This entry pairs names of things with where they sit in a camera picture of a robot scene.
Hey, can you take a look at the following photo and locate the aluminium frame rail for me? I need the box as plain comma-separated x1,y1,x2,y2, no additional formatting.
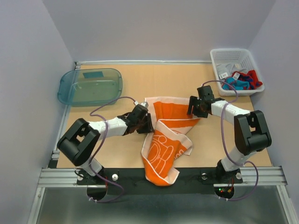
38,167,287,187

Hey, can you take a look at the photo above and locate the red and blue cloth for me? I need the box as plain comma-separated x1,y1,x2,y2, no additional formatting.
233,70,263,90

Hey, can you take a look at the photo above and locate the teal translucent plastic tub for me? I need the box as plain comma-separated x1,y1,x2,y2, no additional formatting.
57,68,123,107

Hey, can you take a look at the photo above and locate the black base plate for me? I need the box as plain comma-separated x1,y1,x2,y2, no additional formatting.
77,168,243,195

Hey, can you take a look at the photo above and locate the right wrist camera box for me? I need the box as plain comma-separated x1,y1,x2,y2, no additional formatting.
197,85,214,101

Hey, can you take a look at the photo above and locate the orange and white towel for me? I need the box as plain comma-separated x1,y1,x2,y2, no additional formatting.
141,97,199,175

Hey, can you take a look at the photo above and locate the grey folded cloth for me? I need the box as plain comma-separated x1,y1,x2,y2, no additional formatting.
216,63,248,79

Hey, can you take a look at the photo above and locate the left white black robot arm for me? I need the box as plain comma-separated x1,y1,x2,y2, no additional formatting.
57,102,154,184

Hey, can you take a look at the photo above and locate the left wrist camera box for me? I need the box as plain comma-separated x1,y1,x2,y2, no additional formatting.
140,102,149,108

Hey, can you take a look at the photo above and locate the white perforated plastic basket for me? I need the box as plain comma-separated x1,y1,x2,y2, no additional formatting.
210,49,264,97

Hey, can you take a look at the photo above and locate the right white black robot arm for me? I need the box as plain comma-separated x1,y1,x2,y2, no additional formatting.
187,96,272,182

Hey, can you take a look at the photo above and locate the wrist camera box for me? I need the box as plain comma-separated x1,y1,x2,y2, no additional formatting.
197,85,214,101
140,102,149,108

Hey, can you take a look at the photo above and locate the teal and red cloth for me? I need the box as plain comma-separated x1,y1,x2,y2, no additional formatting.
222,77,250,91

